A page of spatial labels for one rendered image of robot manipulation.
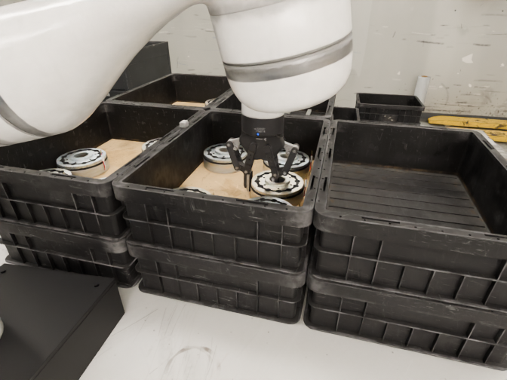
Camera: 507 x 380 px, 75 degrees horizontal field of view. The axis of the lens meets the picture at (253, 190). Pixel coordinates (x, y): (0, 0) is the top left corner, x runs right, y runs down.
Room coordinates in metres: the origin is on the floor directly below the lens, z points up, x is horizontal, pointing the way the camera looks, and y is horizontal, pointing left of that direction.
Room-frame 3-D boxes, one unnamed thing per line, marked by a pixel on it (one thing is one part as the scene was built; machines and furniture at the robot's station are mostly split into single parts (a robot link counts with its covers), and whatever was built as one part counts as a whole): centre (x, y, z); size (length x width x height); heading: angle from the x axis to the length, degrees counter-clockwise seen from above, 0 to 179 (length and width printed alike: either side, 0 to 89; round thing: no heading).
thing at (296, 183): (0.56, -0.05, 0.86); 0.10 x 0.10 x 0.01
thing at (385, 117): (2.18, -0.89, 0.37); 0.40 x 0.30 x 0.45; 77
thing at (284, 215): (0.58, 0.02, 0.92); 0.40 x 0.30 x 0.02; 165
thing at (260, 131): (0.57, -0.02, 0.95); 0.08 x 0.08 x 0.09
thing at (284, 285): (0.58, 0.02, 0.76); 0.40 x 0.30 x 0.12; 165
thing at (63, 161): (0.67, 0.38, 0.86); 0.10 x 0.10 x 0.01
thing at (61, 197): (0.65, 0.31, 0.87); 0.40 x 0.30 x 0.11; 165
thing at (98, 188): (0.65, 0.31, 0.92); 0.40 x 0.30 x 0.02; 165
